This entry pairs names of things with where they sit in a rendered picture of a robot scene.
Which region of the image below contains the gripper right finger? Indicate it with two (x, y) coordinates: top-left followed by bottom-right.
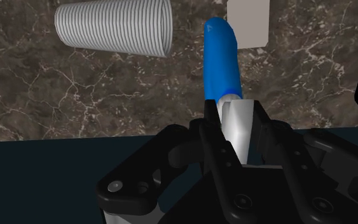
(252, 99), (358, 224)

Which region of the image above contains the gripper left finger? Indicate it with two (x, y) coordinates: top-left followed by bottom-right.
(95, 99), (259, 224)

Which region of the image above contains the blue and silver pen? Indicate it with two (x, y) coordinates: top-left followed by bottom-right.
(203, 17), (256, 165)

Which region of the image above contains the grey box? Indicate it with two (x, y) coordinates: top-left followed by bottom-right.
(226, 0), (271, 50)

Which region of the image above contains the white ribbed cup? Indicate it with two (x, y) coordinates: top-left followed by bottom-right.
(53, 0), (174, 59)

